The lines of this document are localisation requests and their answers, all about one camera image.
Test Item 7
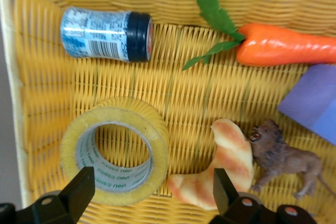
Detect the small jar with black lid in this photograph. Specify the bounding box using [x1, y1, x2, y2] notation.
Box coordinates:
[60, 6, 154, 63]

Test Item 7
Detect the orange toy carrot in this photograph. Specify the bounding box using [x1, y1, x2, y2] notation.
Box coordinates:
[182, 0, 336, 71]

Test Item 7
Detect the brown lion figurine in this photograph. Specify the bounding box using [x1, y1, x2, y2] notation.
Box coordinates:
[249, 119, 336, 200]

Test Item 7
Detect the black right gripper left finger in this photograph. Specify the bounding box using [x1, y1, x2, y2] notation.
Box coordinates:
[15, 166, 96, 224]

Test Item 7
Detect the yellow woven basket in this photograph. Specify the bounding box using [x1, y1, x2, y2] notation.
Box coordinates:
[0, 0, 336, 224]

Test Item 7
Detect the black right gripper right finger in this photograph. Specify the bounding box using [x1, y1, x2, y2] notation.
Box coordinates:
[209, 167, 265, 224]

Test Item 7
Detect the purple foam block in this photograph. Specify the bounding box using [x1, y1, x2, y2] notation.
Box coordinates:
[277, 63, 336, 146]

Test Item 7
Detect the striped croissant toy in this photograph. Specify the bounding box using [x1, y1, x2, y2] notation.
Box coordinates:
[167, 118, 255, 211]

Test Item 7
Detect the clear packing tape roll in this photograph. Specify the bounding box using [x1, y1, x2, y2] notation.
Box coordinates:
[59, 97, 171, 207]

